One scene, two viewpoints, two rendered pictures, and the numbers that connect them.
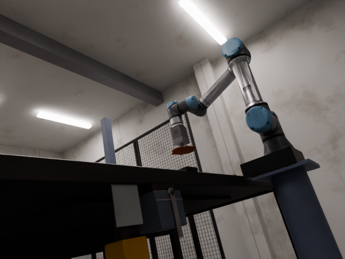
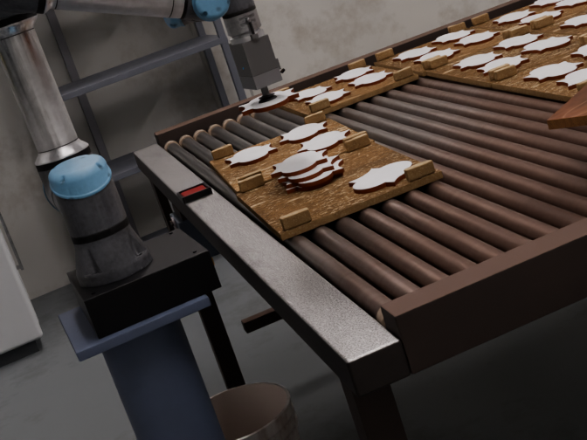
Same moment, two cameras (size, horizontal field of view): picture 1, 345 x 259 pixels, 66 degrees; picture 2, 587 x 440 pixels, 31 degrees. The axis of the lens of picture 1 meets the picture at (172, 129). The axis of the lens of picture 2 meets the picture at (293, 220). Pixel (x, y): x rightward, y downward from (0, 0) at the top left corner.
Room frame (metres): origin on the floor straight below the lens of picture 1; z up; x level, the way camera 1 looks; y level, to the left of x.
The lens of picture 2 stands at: (2.97, -1.73, 1.53)
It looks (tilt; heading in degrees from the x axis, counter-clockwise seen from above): 17 degrees down; 133
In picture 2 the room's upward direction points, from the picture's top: 18 degrees counter-clockwise
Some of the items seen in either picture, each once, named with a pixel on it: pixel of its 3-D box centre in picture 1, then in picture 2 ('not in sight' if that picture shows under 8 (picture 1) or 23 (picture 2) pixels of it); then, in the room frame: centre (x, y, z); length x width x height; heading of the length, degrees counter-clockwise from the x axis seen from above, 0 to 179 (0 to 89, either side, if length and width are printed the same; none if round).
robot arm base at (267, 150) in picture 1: (276, 146); (107, 248); (1.35, -0.50, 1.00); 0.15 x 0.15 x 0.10
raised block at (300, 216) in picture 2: not in sight; (295, 218); (1.66, -0.29, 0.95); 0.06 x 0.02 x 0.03; 53
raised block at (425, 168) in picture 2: not in sight; (419, 170); (1.82, -0.07, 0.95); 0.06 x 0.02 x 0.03; 53
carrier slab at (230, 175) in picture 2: not in sight; (287, 154); (1.25, 0.20, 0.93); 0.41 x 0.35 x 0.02; 141
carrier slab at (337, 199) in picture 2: not in sight; (332, 186); (1.58, -0.06, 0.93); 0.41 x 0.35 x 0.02; 143
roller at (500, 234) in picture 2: not in sight; (340, 165); (1.44, 0.15, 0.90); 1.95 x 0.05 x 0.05; 145
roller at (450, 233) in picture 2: not in sight; (321, 173); (1.41, 0.11, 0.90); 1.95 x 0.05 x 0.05; 145
